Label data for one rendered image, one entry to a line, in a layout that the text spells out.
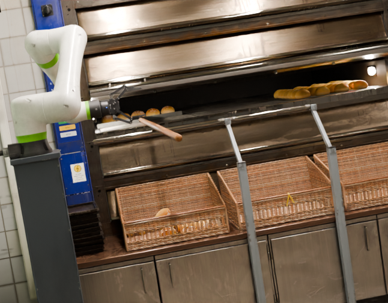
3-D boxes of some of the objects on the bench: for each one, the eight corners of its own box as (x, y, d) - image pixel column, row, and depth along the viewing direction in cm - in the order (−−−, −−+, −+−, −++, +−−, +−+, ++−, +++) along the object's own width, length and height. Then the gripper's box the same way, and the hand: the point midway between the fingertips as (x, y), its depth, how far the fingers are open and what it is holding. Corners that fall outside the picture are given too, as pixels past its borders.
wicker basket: (121, 234, 436) (113, 187, 433) (216, 217, 443) (209, 171, 440) (125, 252, 388) (116, 200, 385) (232, 233, 395) (224, 181, 392)
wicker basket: (317, 199, 451) (311, 154, 448) (406, 183, 458) (400, 138, 455) (345, 212, 403) (338, 162, 400) (443, 194, 410) (437, 144, 407)
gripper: (97, 83, 378) (139, 77, 380) (104, 132, 380) (146, 125, 383) (97, 83, 370) (140, 76, 373) (105, 133, 373) (148, 126, 376)
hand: (141, 101), depth 378 cm, fingers open, 13 cm apart
